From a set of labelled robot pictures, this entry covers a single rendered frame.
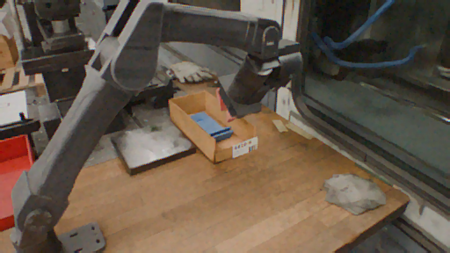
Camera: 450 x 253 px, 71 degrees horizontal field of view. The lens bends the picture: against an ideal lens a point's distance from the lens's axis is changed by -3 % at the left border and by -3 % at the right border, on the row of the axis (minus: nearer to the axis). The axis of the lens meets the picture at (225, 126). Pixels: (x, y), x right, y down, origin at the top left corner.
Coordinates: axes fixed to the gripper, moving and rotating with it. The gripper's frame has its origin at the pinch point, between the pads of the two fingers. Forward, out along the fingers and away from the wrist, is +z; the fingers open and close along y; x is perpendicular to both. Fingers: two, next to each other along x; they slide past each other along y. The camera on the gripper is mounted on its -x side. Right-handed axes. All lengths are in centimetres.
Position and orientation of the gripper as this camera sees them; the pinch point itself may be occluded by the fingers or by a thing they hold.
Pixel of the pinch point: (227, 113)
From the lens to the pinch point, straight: 78.4
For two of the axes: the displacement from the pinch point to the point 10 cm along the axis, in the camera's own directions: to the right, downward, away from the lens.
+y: -4.3, -8.4, 3.2
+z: -3.1, 4.7, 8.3
